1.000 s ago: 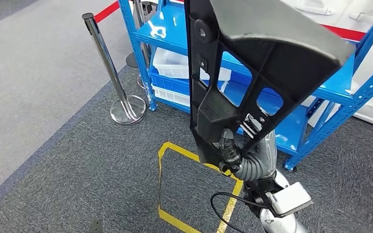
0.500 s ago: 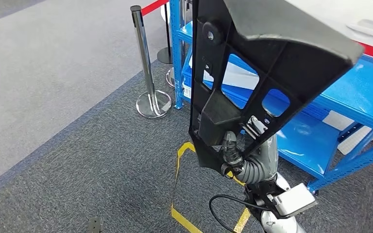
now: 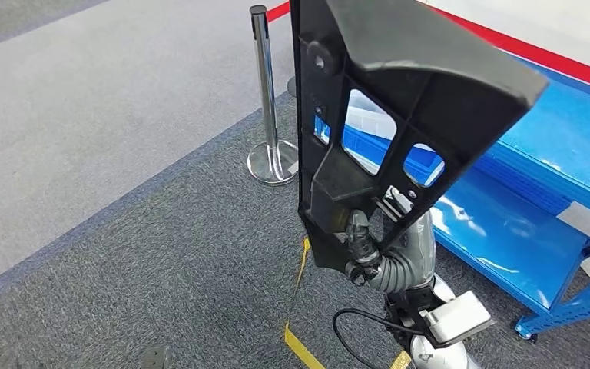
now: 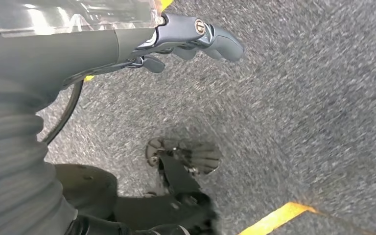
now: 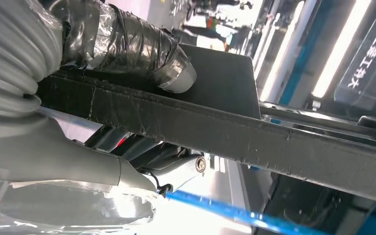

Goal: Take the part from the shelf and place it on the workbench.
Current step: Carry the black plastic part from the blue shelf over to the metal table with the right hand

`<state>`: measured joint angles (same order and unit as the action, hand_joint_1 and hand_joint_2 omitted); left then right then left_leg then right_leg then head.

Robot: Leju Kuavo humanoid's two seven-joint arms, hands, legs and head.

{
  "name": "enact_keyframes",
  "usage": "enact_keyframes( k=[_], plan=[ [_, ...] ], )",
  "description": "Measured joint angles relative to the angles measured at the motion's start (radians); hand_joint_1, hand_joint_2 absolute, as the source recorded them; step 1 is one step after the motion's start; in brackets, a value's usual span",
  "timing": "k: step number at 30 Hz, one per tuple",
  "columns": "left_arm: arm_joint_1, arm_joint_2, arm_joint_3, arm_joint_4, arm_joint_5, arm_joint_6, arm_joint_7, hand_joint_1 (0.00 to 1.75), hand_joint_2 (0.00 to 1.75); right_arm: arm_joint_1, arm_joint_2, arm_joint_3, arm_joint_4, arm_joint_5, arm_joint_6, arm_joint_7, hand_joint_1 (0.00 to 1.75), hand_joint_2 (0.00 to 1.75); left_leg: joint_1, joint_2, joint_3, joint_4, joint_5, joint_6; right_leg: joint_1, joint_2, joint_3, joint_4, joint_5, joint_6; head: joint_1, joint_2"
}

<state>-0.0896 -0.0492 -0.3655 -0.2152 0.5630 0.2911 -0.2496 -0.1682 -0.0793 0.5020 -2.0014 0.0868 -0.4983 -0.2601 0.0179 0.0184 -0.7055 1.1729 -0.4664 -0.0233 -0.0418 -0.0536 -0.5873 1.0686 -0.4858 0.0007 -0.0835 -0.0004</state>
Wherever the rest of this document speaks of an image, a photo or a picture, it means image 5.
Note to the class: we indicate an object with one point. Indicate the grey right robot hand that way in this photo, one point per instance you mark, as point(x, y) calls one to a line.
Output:
point(45, 155)

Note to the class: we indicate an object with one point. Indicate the blue metal shelf rack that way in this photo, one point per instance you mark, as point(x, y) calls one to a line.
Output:
point(240, 214)

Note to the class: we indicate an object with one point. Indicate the long ceiling light strip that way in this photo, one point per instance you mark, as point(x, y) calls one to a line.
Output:
point(337, 52)

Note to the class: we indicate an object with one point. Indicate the dark sign with white characters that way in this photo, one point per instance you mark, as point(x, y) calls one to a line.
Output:
point(373, 55)

